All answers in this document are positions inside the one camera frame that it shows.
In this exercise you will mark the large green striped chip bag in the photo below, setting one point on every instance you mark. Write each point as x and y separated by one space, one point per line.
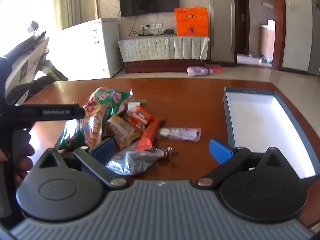
82 132

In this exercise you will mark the white patterned cabinet cloth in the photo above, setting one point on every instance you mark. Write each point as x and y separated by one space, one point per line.
162 47

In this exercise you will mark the white chest freezer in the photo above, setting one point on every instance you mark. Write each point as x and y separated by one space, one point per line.
85 50

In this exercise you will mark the grey white-lined box tray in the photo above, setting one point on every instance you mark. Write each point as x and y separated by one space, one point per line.
260 130

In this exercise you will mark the wooden kitchen base cabinet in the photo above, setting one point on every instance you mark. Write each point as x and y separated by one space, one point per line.
266 40

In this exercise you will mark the silver refrigerator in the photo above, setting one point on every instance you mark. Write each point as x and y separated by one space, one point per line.
314 40

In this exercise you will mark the purple plastic bottle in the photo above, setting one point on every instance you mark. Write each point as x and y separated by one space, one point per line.
197 71

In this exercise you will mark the silver foil snack packet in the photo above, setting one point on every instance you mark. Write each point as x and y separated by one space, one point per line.
132 161

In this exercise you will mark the brown wooden door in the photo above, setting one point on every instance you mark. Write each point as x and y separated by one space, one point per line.
242 20

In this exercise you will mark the person's left hand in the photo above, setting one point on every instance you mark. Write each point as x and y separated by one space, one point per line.
25 155

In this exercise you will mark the red floor mat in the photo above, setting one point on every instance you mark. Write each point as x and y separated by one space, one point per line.
215 68

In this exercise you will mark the white wall switch plate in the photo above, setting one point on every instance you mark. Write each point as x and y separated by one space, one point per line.
294 4

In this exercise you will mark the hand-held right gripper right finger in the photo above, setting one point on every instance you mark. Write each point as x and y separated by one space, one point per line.
221 152

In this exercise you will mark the twist-wrapped candy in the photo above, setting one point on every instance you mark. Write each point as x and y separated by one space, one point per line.
170 152

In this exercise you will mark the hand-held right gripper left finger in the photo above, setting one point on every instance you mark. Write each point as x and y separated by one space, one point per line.
103 148

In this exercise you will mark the white electric scooter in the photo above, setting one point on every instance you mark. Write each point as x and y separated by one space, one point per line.
27 62

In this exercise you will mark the small green snack bag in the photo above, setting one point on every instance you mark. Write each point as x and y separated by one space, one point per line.
107 97

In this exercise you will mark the clear packet with white ball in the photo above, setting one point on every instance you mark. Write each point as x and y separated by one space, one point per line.
178 133

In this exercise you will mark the red brown snack packet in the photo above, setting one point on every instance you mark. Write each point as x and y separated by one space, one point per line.
140 117

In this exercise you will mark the black router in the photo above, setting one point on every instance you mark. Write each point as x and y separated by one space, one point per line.
169 31

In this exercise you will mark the white wall socket strip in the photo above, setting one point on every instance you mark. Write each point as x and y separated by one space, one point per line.
151 26

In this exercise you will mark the clear packet of brown snacks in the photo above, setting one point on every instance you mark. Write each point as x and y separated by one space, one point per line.
123 132

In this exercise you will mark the orange gift box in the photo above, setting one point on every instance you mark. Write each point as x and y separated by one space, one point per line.
191 21

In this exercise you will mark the long orange snack packet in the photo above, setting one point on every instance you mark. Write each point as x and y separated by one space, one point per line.
150 135

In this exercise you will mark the dark wooden television cabinet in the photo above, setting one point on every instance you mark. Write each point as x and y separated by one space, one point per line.
160 65

